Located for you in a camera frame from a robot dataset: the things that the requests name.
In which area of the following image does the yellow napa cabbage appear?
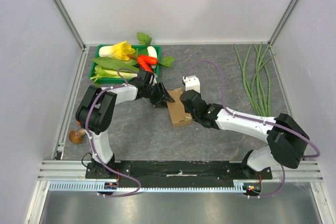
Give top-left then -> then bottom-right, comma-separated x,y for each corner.
98,40 -> 135,61

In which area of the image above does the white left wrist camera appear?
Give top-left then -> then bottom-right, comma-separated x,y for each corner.
152,74 -> 157,83

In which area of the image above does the brown cardboard express box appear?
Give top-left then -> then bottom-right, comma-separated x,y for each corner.
167,88 -> 192,127

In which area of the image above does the white radish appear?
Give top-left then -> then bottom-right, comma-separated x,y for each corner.
147,46 -> 158,69

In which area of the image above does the slotted white cable duct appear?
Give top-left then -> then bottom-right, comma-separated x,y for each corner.
49,180 -> 246,193

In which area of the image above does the large green leaf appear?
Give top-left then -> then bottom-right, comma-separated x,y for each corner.
92,57 -> 139,73

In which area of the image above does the green leaf sprig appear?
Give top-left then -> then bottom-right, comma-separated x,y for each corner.
136,32 -> 152,46

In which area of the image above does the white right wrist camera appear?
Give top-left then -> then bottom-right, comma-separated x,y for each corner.
183,75 -> 201,93

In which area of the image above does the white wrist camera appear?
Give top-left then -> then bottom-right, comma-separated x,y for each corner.
152,74 -> 157,83
183,75 -> 201,93

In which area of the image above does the green plastic tray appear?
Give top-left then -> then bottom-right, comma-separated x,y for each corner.
89,44 -> 161,84

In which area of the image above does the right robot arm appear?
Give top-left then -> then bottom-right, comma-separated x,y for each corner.
178,90 -> 309,179

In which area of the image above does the red chili pepper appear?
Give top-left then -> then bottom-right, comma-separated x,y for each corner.
128,54 -> 158,73

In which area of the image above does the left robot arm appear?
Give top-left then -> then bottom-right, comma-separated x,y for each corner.
75,70 -> 175,178

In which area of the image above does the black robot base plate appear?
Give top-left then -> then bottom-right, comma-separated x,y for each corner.
85,159 -> 273,187

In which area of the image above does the green long beans bundle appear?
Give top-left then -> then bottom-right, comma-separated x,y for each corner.
233,44 -> 275,116

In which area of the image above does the brown toy mushroom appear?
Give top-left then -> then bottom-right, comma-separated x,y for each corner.
68,129 -> 86,144

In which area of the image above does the green leaf beside tray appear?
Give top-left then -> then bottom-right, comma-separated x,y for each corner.
158,57 -> 175,68

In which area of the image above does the green white celery stalk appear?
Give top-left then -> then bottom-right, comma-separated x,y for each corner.
89,66 -> 138,84

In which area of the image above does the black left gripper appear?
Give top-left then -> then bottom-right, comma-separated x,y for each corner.
144,81 -> 174,108

